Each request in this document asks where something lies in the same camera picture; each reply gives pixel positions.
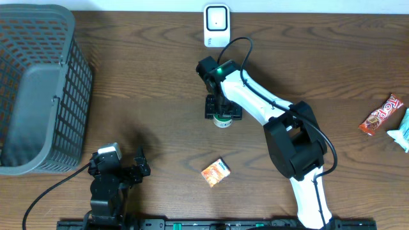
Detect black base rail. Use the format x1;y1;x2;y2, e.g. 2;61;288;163
56;218;378;230

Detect mint green wipes pack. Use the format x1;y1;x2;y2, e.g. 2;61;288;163
387;109;409;153

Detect grey plastic mesh basket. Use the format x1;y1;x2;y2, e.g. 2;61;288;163
1;4;93;176

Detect red Top snack packet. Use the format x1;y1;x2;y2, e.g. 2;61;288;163
359;93;404;135

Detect white barcode scanner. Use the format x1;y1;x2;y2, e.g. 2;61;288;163
203;4;231;48

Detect green lid jar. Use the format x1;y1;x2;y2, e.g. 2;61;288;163
213;115;233;128

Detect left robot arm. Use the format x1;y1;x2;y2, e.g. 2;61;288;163
82;142;151;229

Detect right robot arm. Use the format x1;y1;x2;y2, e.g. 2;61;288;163
196;56;332;229

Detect orange Kleenex tissue pack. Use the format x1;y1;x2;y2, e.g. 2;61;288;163
201;158;231;188

